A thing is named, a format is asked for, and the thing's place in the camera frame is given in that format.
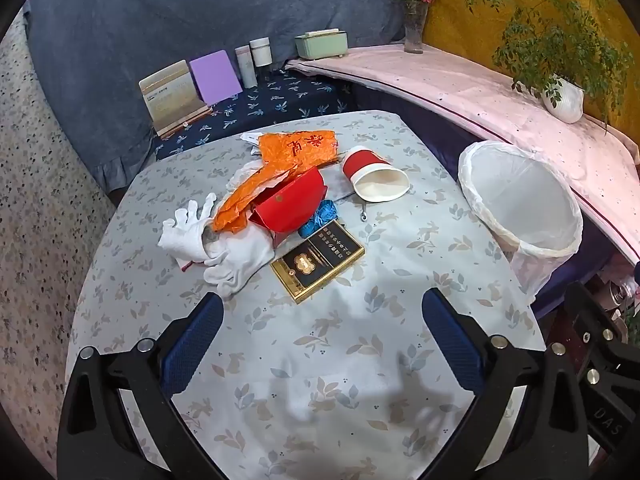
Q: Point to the purple notebook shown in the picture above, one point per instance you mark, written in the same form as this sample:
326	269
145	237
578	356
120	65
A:
217	77

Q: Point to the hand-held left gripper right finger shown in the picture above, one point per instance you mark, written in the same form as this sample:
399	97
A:
450	345

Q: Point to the white plant pot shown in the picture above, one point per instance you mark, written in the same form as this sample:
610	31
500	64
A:
565	102

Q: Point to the black gold flat box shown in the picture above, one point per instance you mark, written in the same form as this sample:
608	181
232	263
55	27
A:
315	260

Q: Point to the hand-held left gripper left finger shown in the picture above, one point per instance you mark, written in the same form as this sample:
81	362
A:
192	345

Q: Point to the red paper box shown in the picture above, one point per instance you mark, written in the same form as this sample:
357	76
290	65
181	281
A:
290	205

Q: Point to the white cotton glove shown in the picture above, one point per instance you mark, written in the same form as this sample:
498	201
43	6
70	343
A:
182	235
237	260

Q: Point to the open cardboard box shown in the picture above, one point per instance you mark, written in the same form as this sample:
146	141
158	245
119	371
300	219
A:
167	95

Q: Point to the glass vase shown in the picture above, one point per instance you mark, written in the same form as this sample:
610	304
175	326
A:
415	35

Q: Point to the white tube bottle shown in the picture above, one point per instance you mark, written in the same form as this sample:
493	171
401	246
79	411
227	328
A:
246	67

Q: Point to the orange plastic bag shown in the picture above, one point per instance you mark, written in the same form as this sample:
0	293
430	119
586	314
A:
280	152

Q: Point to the green tissue box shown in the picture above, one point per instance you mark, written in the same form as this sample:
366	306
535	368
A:
322	45

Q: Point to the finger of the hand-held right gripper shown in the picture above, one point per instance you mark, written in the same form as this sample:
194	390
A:
595	320
605	400

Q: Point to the dark purple cloth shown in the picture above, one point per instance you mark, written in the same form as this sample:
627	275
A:
430	127

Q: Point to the pink cloth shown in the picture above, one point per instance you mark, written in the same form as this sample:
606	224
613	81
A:
450	80

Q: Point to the white bin with liner bag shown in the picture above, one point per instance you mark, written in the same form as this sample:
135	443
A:
525	200

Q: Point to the green leafy plant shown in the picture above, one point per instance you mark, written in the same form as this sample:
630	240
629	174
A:
545	45

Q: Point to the blue grey blanket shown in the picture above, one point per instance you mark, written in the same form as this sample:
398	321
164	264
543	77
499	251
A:
150	20

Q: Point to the white plastic wrapper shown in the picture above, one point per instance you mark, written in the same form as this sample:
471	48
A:
250	141

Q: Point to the crumpled blue plastic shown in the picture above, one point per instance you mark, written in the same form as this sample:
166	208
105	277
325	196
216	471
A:
320	217

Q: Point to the navy palm print cloth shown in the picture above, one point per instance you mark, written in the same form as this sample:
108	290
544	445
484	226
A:
280	100

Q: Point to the red white paper cup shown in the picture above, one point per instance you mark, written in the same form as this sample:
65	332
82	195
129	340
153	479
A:
372	175

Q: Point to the yellow cloth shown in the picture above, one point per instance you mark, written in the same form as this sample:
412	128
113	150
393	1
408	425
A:
450	20

